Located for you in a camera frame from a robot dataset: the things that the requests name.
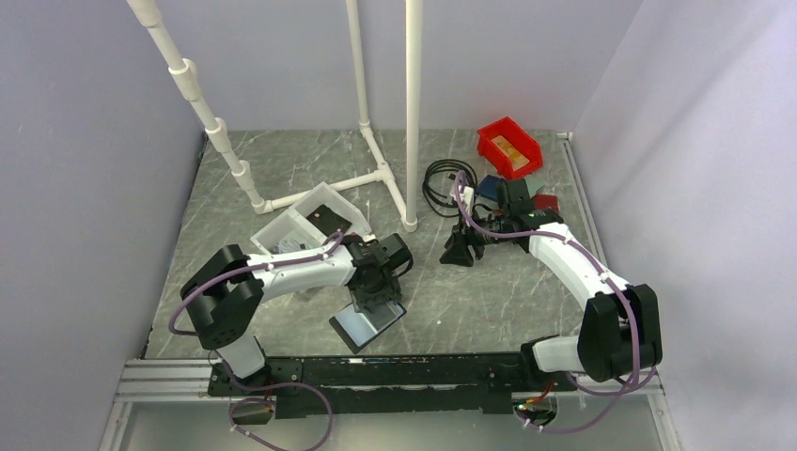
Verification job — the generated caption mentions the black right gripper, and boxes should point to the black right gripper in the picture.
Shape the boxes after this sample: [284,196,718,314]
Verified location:
[440,207,510,268]

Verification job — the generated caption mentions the black leather card holder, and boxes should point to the black leather card holder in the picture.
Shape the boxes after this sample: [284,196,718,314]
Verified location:
[329,302,407,354]

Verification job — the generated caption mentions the gold card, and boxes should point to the gold card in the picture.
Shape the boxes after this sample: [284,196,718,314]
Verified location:
[508,151,530,172]
[492,135,521,157]

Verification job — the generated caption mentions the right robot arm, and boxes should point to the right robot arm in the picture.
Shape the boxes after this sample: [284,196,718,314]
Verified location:
[440,172,663,391]

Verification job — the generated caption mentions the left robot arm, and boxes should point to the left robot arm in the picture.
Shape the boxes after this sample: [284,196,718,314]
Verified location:
[168,232,414,395]

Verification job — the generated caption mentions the blue leather card holder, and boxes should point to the blue leather card holder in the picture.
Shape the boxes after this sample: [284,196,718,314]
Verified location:
[475,175,504,202]

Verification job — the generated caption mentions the red leather card holder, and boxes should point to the red leather card holder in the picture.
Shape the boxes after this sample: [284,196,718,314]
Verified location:
[532,194,560,213]

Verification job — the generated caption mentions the cards in tray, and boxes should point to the cards in tray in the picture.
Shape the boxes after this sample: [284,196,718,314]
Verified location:
[273,234,314,254]

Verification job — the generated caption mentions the mint green card holder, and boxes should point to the mint green card holder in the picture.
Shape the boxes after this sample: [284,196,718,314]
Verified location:
[523,175,545,195]

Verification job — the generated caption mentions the gold card in bin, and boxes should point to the gold card in bin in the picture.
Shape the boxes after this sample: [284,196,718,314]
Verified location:
[508,151,530,172]

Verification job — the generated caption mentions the white plastic divided tray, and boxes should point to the white plastic divided tray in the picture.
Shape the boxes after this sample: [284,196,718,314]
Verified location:
[250,182,372,255]

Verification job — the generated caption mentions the red plastic bin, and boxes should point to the red plastic bin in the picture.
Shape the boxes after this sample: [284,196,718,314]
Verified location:
[477,117,544,179]

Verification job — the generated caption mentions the black coiled cable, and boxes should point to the black coiled cable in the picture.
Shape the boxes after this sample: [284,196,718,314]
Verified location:
[422,159,479,218]

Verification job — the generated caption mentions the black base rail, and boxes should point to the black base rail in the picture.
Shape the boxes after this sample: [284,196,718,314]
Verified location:
[207,351,575,419]

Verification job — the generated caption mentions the white PVC pipe frame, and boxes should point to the white PVC pipe frame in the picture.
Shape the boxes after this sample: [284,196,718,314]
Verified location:
[128,1,419,232]

